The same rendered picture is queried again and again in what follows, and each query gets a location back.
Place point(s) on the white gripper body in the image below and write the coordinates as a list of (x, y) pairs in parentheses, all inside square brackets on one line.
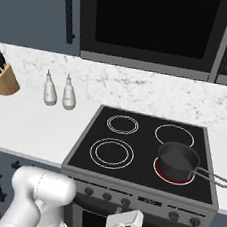
[(129, 219)]

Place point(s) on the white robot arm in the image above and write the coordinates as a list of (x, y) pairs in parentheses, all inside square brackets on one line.
[(38, 193)]

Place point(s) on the black stove knob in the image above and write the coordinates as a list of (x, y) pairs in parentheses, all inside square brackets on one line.
[(107, 196), (89, 191), (195, 222), (173, 216), (125, 202)]

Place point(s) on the black and steel stove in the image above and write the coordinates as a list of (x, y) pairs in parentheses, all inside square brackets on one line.
[(141, 146)]

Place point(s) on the dark grey saucepan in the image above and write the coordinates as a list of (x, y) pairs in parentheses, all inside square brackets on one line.
[(177, 160)]

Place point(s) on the white shaker bottle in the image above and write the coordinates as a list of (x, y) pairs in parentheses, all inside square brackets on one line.
[(50, 92), (69, 96)]

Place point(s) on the wooden knife block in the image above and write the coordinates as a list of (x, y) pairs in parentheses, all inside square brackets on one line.
[(6, 81)]

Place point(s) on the black and steel microwave oven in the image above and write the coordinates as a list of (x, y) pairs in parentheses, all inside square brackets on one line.
[(153, 23)]

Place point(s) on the grey wall cupboard door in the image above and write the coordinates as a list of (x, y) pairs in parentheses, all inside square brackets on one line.
[(30, 11)]

